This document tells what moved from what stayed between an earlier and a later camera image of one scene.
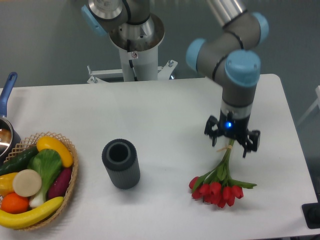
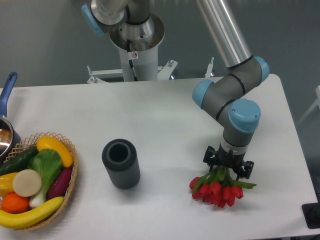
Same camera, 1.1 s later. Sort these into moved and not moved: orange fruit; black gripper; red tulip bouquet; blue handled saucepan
Moved: black gripper
Not moved: red tulip bouquet; blue handled saucepan; orange fruit
